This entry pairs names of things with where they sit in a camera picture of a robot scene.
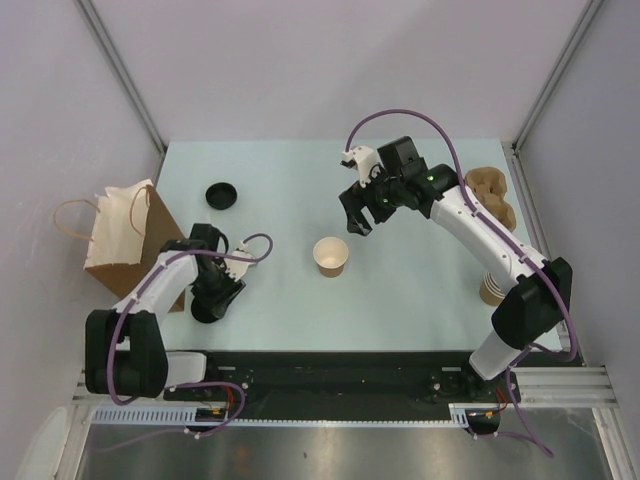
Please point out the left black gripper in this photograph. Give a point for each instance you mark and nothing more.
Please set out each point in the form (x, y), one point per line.
(230, 290)

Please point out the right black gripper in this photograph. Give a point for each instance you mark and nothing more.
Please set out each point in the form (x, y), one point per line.
(356, 198)

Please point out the brown paper coffee cup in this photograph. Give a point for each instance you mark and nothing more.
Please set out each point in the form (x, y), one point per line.
(330, 255)

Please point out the black plastic cup lid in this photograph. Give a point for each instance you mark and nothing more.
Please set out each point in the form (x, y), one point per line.
(221, 195)

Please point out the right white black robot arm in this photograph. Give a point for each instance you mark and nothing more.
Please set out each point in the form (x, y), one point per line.
(537, 290)

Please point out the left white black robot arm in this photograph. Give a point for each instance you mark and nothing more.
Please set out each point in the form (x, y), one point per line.
(125, 356)

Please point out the brown paper takeout bag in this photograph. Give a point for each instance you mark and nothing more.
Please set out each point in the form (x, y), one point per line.
(131, 226)

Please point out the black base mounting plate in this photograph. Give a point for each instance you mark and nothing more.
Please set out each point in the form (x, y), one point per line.
(348, 387)

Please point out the brown pulp cup carrier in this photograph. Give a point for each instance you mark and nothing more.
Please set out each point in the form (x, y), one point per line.
(490, 187)

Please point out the stack of paper cups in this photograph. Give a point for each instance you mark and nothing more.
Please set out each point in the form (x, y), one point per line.
(489, 291)

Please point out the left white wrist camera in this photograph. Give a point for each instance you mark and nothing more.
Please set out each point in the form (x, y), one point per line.
(239, 261)

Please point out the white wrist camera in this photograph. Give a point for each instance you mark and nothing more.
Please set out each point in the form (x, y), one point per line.
(365, 161)
(239, 261)

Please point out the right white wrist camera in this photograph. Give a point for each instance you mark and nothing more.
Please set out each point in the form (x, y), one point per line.
(365, 161)

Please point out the white slotted cable duct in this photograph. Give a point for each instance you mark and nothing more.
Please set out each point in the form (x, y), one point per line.
(145, 415)

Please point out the aluminium frame rail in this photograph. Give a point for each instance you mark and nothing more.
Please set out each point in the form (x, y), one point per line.
(539, 387)

